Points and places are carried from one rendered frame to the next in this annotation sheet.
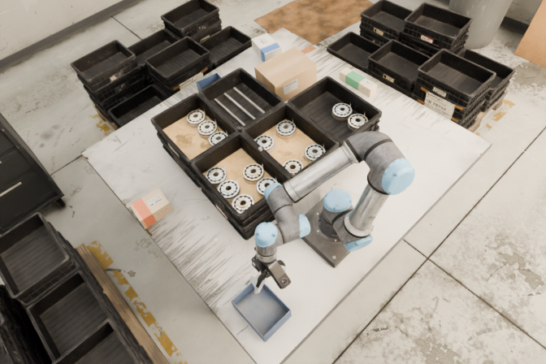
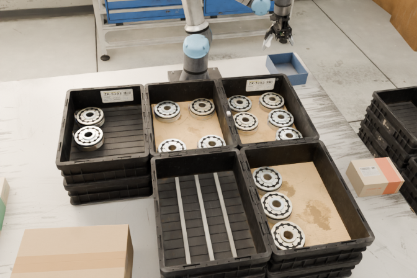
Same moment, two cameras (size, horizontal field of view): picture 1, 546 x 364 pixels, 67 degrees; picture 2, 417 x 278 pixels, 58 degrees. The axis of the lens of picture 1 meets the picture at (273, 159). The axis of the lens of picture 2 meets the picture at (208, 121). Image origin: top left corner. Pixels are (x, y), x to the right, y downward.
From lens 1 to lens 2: 2.39 m
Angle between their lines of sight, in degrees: 84
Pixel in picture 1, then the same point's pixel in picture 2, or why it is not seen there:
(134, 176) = (401, 246)
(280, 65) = (76, 267)
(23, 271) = not seen: outside the picture
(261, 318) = (287, 71)
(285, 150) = (192, 133)
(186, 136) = (311, 218)
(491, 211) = not seen: hidden behind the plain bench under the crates
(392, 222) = (147, 75)
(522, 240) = not seen: hidden behind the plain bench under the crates
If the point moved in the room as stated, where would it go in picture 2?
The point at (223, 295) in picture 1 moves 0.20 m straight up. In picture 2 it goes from (311, 92) to (320, 58)
